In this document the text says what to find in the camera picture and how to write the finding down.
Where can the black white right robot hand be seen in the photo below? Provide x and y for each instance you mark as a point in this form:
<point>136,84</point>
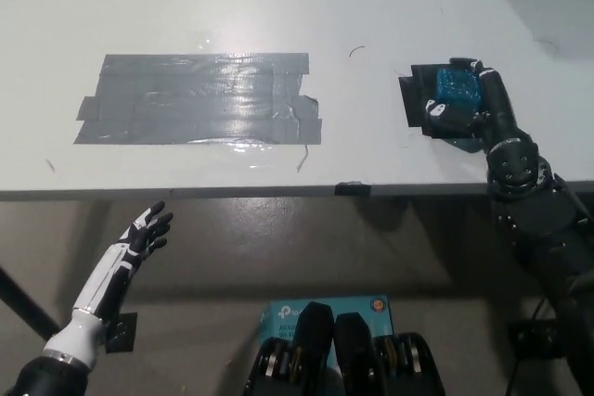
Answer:
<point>520,169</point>

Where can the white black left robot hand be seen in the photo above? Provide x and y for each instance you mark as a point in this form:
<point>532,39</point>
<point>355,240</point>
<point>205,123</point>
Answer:
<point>109,275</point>

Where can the blue rubik's cube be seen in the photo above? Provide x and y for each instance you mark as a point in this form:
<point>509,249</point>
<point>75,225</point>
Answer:
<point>459,85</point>

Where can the black robot body blocks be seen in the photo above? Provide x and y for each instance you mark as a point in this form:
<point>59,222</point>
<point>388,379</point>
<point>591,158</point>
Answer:
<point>352,359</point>

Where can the black diagonal table leg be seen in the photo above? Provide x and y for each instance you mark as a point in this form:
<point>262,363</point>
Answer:
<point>28,303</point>

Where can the black tape square mark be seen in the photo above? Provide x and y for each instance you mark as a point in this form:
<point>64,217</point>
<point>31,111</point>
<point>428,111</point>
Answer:
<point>415,99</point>

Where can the black table foot plate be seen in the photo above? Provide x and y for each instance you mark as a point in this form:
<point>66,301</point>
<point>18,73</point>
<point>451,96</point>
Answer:
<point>529,338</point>

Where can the teal router cardboard box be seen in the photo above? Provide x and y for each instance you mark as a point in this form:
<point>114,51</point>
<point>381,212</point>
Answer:
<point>357,315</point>

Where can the grey duct tape patch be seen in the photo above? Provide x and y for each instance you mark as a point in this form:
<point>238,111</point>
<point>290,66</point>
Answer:
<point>195,99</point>

